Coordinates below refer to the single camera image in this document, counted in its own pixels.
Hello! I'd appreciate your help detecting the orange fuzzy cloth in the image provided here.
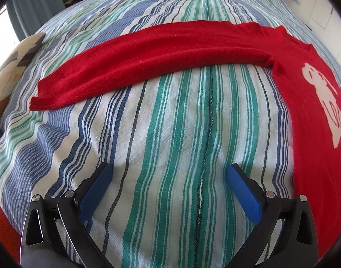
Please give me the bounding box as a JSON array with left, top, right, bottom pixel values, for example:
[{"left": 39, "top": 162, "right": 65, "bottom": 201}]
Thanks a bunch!
[{"left": 0, "top": 198, "right": 23, "bottom": 263}]

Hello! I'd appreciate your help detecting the striped bedspread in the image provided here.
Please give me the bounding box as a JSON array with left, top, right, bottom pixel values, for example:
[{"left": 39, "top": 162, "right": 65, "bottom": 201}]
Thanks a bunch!
[{"left": 0, "top": 0, "right": 341, "bottom": 268}]

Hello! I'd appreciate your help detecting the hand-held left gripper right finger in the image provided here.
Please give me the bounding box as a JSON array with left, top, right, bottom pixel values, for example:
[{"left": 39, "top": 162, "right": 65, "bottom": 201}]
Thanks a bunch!
[{"left": 225, "top": 163, "right": 319, "bottom": 268}]

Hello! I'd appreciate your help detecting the white wardrobe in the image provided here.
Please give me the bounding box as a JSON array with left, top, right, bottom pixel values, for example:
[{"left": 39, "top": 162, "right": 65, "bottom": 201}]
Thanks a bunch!
[{"left": 282, "top": 0, "right": 341, "bottom": 65}]

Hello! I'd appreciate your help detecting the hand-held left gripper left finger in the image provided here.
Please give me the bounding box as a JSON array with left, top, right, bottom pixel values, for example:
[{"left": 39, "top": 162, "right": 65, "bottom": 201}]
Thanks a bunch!
[{"left": 21, "top": 163, "right": 115, "bottom": 268}]

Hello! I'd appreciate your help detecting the red knitted sweater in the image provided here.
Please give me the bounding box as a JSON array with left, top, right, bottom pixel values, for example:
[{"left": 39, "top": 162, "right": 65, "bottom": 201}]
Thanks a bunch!
[{"left": 29, "top": 20, "right": 341, "bottom": 260}]

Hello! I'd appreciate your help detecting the grey-blue curtain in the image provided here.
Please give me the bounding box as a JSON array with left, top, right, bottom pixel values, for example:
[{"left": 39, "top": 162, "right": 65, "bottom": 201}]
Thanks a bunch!
[{"left": 5, "top": 0, "right": 67, "bottom": 43}]

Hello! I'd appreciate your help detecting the geometric patterned cushion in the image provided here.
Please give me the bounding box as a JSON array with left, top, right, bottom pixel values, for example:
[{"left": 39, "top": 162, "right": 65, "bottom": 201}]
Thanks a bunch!
[{"left": 0, "top": 32, "right": 47, "bottom": 125}]

